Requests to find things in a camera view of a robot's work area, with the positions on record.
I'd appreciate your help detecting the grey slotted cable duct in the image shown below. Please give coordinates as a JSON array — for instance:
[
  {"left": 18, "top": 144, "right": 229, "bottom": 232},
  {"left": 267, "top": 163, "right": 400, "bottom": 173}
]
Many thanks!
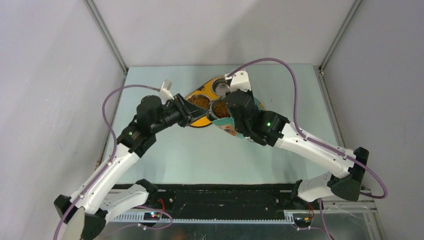
[{"left": 111, "top": 211, "right": 294, "bottom": 224}]

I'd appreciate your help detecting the green pet food bag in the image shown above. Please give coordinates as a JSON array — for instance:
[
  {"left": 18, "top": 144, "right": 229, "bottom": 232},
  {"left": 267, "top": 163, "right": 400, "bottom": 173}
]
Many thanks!
[{"left": 210, "top": 116, "right": 245, "bottom": 139}]

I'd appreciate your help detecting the left steel bowl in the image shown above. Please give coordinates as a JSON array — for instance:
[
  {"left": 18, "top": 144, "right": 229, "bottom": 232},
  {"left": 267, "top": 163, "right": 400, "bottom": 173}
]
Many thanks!
[{"left": 187, "top": 94, "right": 211, "bottom": 109}]

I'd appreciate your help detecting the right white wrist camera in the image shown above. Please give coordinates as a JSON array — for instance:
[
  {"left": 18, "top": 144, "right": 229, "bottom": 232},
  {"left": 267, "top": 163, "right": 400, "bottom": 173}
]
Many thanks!
[{"left": 224, "top": 70, "right": 252, "bottom": 93}]

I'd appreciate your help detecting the yellow double bowl feeder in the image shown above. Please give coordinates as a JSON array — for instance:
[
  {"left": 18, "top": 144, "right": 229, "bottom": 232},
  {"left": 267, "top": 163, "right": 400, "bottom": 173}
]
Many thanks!
[{"left": 185, "top": 76, "right": 231, "bottom": 128}]

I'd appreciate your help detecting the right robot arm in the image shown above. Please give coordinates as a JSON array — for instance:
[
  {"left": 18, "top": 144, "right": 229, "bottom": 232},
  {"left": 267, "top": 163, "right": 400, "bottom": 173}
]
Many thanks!
[{"left": 224, "top": 90, "right": 369, "bottom": 209}]

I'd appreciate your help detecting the metal food scoop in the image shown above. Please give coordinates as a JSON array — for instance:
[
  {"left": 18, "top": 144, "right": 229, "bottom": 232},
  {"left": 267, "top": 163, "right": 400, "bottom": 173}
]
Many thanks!
[{"left": 199, "top": 100, "right": 231, "bottom": 121}]

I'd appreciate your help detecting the steel bowl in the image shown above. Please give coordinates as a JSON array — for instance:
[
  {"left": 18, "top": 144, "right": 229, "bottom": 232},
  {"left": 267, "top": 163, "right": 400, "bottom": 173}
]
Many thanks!
[
  {"left": 187, "top": 94, "right": 211, "bottom": 109},
  {"left": 211, "top": 78, "right": 230, "bottom": 96}
]

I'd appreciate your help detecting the right steel bowl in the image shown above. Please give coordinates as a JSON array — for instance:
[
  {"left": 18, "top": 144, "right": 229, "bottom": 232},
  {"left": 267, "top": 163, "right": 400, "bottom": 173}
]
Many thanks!
[{"left": 211, "top": 78, "right": 230, "bottom": 96}]

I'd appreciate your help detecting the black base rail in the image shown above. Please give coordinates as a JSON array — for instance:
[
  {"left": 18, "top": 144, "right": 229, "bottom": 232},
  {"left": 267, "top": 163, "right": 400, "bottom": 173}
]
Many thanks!
[{"left": 125, "top": 183, "right": 324, "bottom": 221}]

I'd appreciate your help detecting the brown pet food kibble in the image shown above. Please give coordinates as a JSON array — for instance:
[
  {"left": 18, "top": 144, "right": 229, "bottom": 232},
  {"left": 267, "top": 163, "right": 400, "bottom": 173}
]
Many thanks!
[{"left": 188, "top": 94, "right": 231, "bottom": 119}]

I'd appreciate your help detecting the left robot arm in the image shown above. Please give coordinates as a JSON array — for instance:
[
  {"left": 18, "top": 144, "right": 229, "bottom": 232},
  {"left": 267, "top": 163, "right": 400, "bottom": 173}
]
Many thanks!
[{"left": 53, "top": 94, "right": 209, "bottom": 240}]

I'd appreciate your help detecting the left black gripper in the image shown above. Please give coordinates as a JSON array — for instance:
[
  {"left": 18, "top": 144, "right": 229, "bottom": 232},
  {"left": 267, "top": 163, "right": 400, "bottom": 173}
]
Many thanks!
[{"left": 150, "top": 93, "right": 209, "bottom": 134}]

